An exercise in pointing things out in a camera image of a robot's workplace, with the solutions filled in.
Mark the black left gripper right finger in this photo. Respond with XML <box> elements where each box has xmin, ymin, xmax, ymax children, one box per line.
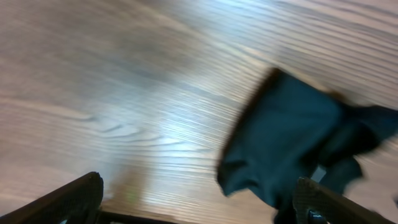
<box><xmin>293</xmin><ymin>178</ymin><xmax>394</xmax><ymax>224</ymax></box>

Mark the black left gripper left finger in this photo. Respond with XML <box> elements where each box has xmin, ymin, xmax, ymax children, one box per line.
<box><xmin>1</xmin><ymin>172</ymin><xmax>104</xmax><ymax>224</ymax></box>

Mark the black t-shirt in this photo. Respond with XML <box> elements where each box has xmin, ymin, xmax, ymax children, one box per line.
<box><xmin>217</xmin><ymin>69</ymin><xmax>397</xmax><ymax>223</ymax></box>

